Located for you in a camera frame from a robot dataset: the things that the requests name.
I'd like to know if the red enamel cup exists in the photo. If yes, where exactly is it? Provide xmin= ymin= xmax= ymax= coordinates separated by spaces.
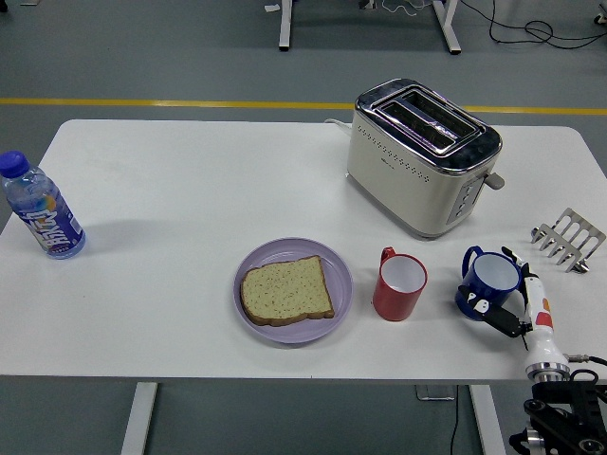
xmin=372 ymin=246 xmax=429 ymax=322

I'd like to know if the white floor cable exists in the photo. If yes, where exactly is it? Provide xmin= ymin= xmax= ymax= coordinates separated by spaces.
xmin=381 ymin=0 xmax=435 ymax=16

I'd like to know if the black floor cable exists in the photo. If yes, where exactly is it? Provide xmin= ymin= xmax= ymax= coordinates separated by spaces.
xmin=459 ymin=0 xmax=607 ymax=49

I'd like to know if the metal toast rack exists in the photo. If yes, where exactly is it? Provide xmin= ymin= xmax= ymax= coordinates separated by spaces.
xmin=529 ymin=208 xmax=607 ymax=275

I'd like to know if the black cable under table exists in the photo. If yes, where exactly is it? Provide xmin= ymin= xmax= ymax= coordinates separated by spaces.
xmin=449 ymin=384 xmax=462 ymax=455

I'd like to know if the grey box under table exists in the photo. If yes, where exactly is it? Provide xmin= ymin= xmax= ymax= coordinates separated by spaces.
xmin=415 ymin=384 xmax=456 ymax=402

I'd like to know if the blue-capped drink bottle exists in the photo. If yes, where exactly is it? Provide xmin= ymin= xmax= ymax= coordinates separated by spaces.
xmin=0 ymin=150 xmax=87 ymax=261

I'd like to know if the slice of bread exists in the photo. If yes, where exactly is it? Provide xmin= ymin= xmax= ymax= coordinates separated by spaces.
xmin=239 ymin=254 xmax=336 ymax=328

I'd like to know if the purple plate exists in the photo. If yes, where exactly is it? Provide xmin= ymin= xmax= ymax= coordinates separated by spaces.
xmin=232 ymin=237 xmax=355 ymax=346

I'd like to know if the yellow floor tape line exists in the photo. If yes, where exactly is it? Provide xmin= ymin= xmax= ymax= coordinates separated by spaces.
xmin=0 ymin=97 xmax=607 ymax=117

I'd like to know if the cream and chrome toaster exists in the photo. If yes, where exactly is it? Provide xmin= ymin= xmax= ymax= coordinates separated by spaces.
xmin=345 ymin=78 xmax=506 ymax=241

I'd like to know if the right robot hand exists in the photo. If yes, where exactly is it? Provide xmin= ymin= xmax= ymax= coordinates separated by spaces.
xmin=457 ymin=246 xmax=570 ymax=369

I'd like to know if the white toaster cord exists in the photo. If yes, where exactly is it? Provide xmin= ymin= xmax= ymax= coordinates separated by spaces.
xmin=323 ymin=118 xmax=353 ymax=137

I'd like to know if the blue enamel cup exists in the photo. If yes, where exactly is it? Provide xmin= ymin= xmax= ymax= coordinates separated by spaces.
xmin=454 ymin=245 xmax=524 ymax=320

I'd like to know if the white background table leg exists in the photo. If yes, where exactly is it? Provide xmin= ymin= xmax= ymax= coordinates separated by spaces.
xmin=278 ymin=0 xmax=296 ymax=52
xmin=431 ymin=0 xmax=463 ymax=55

